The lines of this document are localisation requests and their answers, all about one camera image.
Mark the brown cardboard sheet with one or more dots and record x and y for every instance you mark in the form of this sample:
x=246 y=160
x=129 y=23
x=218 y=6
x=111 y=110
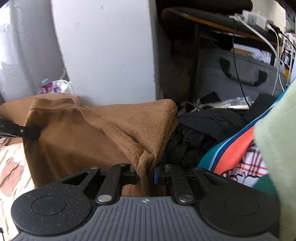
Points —
x=18 y=110

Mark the brown printed t-shirt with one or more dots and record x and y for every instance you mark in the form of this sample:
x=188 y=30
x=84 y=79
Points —
x=74 y=138

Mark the purple white detergent bag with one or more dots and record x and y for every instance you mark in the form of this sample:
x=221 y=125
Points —
x=56 y=86

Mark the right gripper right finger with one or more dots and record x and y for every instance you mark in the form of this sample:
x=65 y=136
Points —
x=176 y=183

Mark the light green garment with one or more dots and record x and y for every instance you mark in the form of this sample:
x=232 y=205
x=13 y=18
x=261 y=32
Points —
x=275 y=136

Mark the cream bear print bedsheet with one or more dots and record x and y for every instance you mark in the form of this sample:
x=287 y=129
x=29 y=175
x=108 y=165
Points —
x=15 y=181

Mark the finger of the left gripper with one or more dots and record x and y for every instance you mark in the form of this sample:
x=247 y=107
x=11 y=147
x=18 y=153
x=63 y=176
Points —
x=13 y=130

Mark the dark wooden desk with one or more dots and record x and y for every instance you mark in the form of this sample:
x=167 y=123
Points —
x=219 y=22

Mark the teal patterned garment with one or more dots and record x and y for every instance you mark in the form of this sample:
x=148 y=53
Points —
x=239 y=158

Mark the white power strip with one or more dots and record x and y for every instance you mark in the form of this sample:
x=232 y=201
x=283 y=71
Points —
x=254 y=19

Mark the grey storage bag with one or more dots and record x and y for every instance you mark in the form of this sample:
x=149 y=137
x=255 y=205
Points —
x=233 y=75

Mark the black folded garment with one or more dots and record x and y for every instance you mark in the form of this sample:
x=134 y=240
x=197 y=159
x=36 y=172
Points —
x=198 y=132

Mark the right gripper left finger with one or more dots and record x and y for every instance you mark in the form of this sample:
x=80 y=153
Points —
x=117 y=176

